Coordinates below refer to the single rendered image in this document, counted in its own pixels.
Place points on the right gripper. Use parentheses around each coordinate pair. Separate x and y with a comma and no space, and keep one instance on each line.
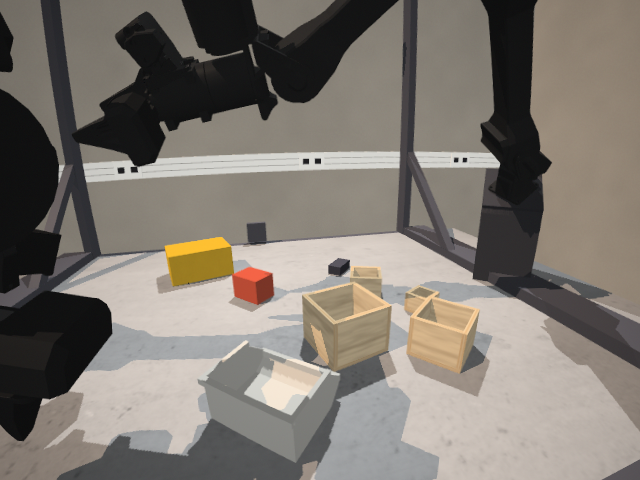
(44,348)

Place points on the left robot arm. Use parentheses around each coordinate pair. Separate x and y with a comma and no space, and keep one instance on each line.
(308,57)

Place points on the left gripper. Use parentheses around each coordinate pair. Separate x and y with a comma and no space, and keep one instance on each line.
(129,117)

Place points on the yellow rectangular block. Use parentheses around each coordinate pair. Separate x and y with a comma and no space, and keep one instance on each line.
(199,260)

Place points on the red cube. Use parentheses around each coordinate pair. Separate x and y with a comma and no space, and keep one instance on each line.
(253,285)

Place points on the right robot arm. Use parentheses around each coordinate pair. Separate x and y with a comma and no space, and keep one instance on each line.
(29,177)

